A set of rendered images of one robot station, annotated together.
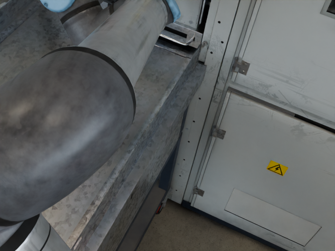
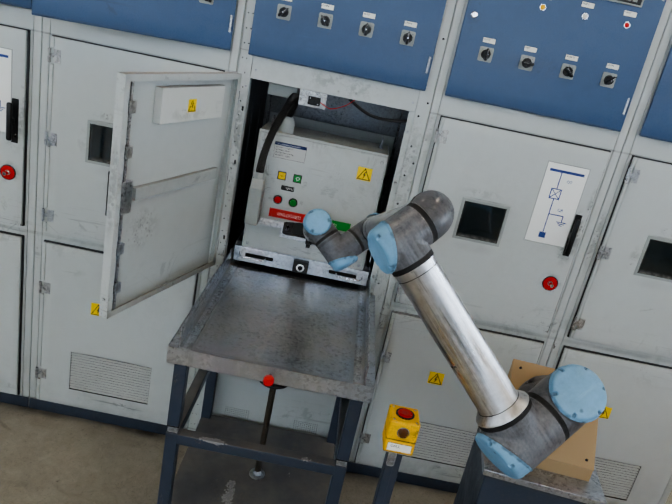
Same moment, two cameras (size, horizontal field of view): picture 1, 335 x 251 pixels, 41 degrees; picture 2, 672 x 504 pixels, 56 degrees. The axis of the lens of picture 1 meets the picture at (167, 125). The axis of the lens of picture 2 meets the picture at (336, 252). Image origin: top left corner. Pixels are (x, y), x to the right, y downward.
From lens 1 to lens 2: 144 cm
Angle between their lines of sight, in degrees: 35
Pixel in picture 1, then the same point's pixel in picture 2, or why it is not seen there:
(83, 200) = (347, 360)
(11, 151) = (440, 205)
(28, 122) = (440, 199)
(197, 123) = not seen: hidden behind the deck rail
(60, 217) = (340, 367)
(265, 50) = not seen: hidden behind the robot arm
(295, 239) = (459, 462)
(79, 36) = (334, 247)
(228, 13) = not seen: hidden behind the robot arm
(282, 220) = (445, 441)
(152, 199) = (326, 452)
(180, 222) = (348, 484)
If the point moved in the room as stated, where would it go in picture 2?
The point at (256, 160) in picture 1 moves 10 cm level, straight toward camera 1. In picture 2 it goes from (418, 375) to (418, 388)
